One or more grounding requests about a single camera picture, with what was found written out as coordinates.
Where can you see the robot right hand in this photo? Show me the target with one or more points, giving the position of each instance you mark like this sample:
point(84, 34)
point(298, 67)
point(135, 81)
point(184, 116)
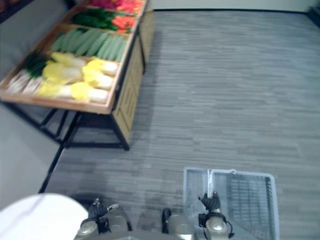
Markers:
point(212, 202)

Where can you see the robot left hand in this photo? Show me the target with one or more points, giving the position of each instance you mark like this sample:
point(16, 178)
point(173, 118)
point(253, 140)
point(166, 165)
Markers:
point(97, 212)

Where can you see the pale blue plastic shopping basket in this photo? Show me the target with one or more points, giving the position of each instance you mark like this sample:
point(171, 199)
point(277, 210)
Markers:
point(250, 195)

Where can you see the robot right arm silver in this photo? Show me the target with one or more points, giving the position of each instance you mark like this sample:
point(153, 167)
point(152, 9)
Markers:
point(216, 225)

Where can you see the robot left arm silver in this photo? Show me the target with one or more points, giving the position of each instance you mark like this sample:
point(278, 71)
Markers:
point(88, 227)

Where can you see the pink red vegetable pile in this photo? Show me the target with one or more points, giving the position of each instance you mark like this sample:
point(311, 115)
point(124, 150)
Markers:
point(105, 3)

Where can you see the robot left leg silver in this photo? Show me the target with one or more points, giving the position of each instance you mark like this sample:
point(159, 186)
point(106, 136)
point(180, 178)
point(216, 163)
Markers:
point(118, 222)

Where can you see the robot leg silver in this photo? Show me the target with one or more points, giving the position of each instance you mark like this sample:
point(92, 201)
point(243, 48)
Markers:
point(118, 222)
point(180, 226)

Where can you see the robot right leg silver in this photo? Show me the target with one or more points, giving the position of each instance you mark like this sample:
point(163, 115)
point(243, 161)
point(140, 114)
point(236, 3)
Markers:
point(180, 226)

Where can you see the white robot body shell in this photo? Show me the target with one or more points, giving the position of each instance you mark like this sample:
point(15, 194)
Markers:
point(37, 217)

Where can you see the grey robot waist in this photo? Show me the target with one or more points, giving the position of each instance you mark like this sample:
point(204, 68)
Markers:
point(155, 236)

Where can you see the yellow white napa cabbage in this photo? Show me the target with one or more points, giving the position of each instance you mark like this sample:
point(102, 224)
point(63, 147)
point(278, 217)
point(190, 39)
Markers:
point(53, 90)
point(62, 58)
point(103, 67)
point(60, 73)
point(98, 81)
point(87, 93)

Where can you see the white radish with green leaves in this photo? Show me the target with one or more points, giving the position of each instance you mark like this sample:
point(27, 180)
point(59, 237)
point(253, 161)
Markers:
point(17, 82)
point(32, 86)

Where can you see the green cucumber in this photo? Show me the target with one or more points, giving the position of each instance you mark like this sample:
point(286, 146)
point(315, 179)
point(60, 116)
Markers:
point(114, 49)
point(58, 43)
point(97, 45)
point(86, 42)
point(106, 48)
point(71, 40)
point(122, 51)

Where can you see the orange red pepper pile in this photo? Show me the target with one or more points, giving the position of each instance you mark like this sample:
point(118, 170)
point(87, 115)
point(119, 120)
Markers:
point(123, 23)

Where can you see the dark green pepper pile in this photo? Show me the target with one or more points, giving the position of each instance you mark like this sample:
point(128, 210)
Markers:
point(92, 19)

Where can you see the orange red tomato pile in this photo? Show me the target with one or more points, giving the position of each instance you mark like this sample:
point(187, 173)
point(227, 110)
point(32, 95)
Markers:
point(132, 7)

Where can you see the wooden produce stand black frame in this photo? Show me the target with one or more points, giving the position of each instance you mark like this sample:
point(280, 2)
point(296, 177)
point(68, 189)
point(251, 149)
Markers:
point(125, 105)
point(147, 30)

